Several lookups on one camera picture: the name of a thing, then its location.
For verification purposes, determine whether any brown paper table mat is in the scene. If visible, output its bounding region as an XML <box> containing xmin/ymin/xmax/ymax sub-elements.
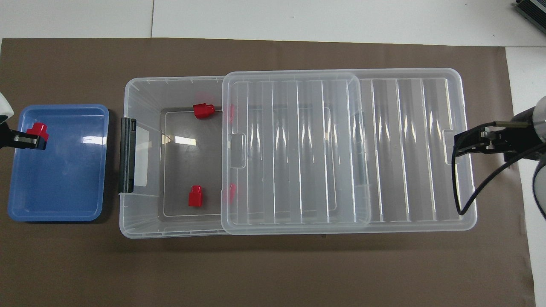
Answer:
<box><xmin>0</xmin><ymin>38</ymin><xmax>536</xmax><ymax>307</ymax></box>

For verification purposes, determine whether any black box latch handle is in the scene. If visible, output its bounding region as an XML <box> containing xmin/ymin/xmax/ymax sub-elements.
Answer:
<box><xmin>118</xmin><ymin>118</ymin><xmax>137</xmax><ymax>193</ymax></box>

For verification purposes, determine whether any black finned electronic device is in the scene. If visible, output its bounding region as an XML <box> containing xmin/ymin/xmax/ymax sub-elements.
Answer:
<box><xmin>514</xmin><ymin>0</ymin><xmax>546</xmax><ymax>23</ymax></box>

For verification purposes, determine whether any clear ribbed plastic lid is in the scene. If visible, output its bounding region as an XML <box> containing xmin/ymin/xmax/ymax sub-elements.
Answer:
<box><xmin>221</xmin><ymin>67</ymin><xmax>477</xmax><ymax>236</ymax></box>

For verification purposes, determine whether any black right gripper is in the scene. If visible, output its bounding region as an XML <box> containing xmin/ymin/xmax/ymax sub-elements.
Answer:
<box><xmin>453</xmin><ymin>123</ymin><xmax>543</xmax><ymax>162</ymax></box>

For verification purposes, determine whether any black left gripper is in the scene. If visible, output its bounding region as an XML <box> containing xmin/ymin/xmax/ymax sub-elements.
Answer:
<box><xmin>0</xmin><ymin>123</ymin><xmax>47</xmax><ymax>151</ymax></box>

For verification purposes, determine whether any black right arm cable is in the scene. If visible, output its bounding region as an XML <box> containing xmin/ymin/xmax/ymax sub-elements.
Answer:
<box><xmin>452</xmin><ymin>141</ymin><xmax>546</xmax><ymax>216</ymax></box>

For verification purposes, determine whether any clear plastic storage box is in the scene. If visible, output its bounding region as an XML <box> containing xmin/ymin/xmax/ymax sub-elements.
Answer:
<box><xmin>119</xmin><ymin>70</ymin><xmax>372</xmax><ymax>239</ymax></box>

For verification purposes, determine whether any blue plastic tray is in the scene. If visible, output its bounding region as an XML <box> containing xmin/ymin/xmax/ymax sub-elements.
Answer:
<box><xmin>8</xmin><ymin>104</ymin><xmax>110</xmax><ymax>222</ymax></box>

